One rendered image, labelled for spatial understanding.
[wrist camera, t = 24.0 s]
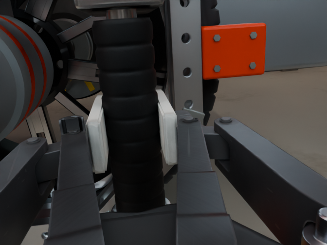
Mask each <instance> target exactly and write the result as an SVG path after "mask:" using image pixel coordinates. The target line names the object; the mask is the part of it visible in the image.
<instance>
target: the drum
mask: <svg viewBox="0 0 327 245"><path fill-rule="evenodd" d="M53 79H54V67H53V62H52V58H51V55H50V53H49V50H48V48H47V47H46V45H45V43H44V42H43V40H42V39H41V38H40V36H39V35H38V34H37V33H36V32H35V31H34V30H33V29H32V28H30V27H29V26H28V25H26V24H25V23H23V22H22V21H20V20H18V19H16V18H14V17H11V16H7V15H0V141H1V140H3V139H4V138H5V137H6V136H7V135H9V134H10V133H11V132H12V131H13V130H14V129H16V128H17V127H18V126H19V125H20V124H21V123H22V122H23V121H24V120H25V119H26V118H27V117H29V116H30V115H31V114H32V113H33V112H34V111H35V110H36V109H37V108H38V107H39V106H40V105H41V104H42V103H43V102H44V101H45V99H46V98H47V96H48V94H49V92H50V90H51V87H52V84H53Z"/></svg>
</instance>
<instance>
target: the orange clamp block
mask: <svg viewBox="0 0 327 245"><path fill-rule="evenodd" d="M265 48H266V24H265V23H242V24H228V25H215V26H201V54H202V78H203V79H204V80H209V79H219V78H231V77H241V76H253V75H262V74H263V73H264V71H265Z"/></svg>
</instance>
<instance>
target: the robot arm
mask: <svg viewBox="0 0 327 245"><path fill-rule="evenodd" d="M156 91H157V93H158V109H157V112H158V116H159V128H160V129H159V134H160V141H161V147H162V150H163V155H164V158H165V161H166V164H167V163H168V165H174V164H177V165H178V172H177V203H175V204H167V205H163V206H160V207H156V208H153V209H149V210H145V211H142V212H105V213H99V207H98V202H97V196H96V190H95V184H94V179H93V173H92V172H95V174H100V173H105V171H106V170H107V163H108V154H109V146H108V135H107V131H106V124H105V117H106V116H105V114H104V110H103V106H102V99H101V98H102V96H103V95H97V97H95V100H94V103H93V106H92V108H91V111H90V114H89V117H88V119H87V120H86V121H85V120H84V117H83V116H80V115H74V116H67V117H64V118H61V119H59V126H60V131H61V141H59V142H56V143H52V144H48V143H47V139H46V138H43V137H32V138H28V139H27V140H25V141H23V142H21V143H20V144H19V145H18V146H17V147H16V148H15V149H14V150H12V151H11V152H10V153H9V154H8V155H7V156H6V157H5V158H4V159H3V160H2V161H1V162H0V245H21V243H22V241H23V239H24V238H25V236H26V234H27V233H28V231H29V229H30V227H31V226H32V224H33V222H34V220H35V219H36V217H37V215H38V214H39V212H40V210H41V208H42V207H43V205H44V203H45V201H46V200H47V198H48V196H49V195H50V193H51V191H52V189H53V188H54V186H55V179H56V178H58V180H57V190H56V191H53V192H52V201H51V210H50V219H49V228H48V237H47V239H45V240H44V244H43V245H327V179H326V178H325V177H323V176H322V175H320V174H319V173H317V172H316V171H314V170H313V169H311V168H310V167H308V166H307V165H305V164H303V163H302V162H300V161H299V160H297V159H296V158H294V157H293V156H291V155H290V154H288V153H287V152H285V151H284V150H282V149H281V148H279V147H278V146H276V145H275V144H273V143H272V142H270V141H269V140H267V139H266V138H264V137H263V136H261V135H260V134H258V133H257V132H255V131H253V130H252V129H251V128H249V127H248V126H246V125H245V124H243V123H242V122H240V121H239V120H237V119H235V118H231V117H221V118H217V119H215V120H214V126H204V125H201V121H200V119H198V118H193V117H192V116H191V115H190V113H189V112H188V111H185V110H178V111H174V110H173V108H172V106H171V104H170V103H169V101H168V99H167V97H166V95H165V94H164V92H163V91H162V90H161V89H157V90H156ZM210 159H214V160H215V165H216V166H217V167H218V169H219V170H220V171H221V172H222V173H223V175H224V176H225V177H226V178H227V179H228V181H229V182H230V183H231V184H232V185H233V187H234V188H235V189H236V190H237V191H238V193H239V194H240V195H241V196H242V197H243V199H244V200H245V201H246V202H247V203H248V205H249V206H250V207H251V208H252V209H253V211H254V212H255V213H256V214H257V215H258V217H259V218H260V219H261V220H262V221H263V223H264V224H265V225H266V226H267V227H268V229H269V230H270V231H271V232H272V233H273V235H274V236H275V237H276V238H277V239H278V241H279V242H280V243H279V242H277V241H275V240H273V239H271V238H269V237H267V236H265V235H263V234H261V233H259V232H256V231H254V230H252V229H250V228H248V227H246V226H244V225H242V224H240V223H238V222H236V221H234V220H232V219H231V217H230V215H229V214H227V211H226V207H225V204H224V200H223V196H222V193H221V189H220V185H219V181H218V176H217V173H216V171H213V170H212V166H211V162H210Z"/></svg>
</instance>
